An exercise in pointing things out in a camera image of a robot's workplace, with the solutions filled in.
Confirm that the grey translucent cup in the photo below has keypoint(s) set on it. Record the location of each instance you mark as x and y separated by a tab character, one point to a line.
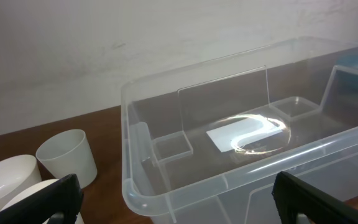
68	153

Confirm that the white bowl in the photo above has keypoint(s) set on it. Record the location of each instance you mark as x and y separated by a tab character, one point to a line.
17	174

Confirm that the white label in container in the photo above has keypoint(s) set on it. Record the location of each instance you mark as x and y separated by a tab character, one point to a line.
252	128

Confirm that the clear plastic storage container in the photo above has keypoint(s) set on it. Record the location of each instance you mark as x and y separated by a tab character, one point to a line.
203	143

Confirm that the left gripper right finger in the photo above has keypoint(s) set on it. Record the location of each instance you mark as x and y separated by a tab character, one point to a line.
293	196

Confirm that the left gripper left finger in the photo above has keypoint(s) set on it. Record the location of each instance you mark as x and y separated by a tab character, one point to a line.
42	202

